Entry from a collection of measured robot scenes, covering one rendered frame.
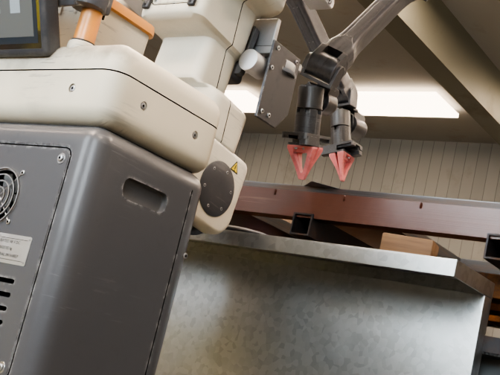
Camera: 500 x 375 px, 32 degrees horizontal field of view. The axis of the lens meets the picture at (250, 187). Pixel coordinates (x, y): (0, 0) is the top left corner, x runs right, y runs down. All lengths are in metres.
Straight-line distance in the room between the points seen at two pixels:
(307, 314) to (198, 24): 0.63
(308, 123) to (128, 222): 0.76
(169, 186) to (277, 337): 0.66
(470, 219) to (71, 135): 0.87
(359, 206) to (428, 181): 8.43
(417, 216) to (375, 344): 0.27
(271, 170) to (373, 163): 1.47
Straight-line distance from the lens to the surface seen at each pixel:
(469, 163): 10.19
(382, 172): 10.59
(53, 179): 1.22
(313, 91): 1.91
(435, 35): 6.91
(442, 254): 2.36
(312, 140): 1.88
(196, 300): 2.00
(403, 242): 1.69
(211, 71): 1.67
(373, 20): 2.01
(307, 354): 1.82
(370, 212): 1.86
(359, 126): 2.51
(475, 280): 1.63
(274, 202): 1.99
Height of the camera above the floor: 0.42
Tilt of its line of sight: 11 degrees up
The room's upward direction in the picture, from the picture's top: 14 degrees clockwise
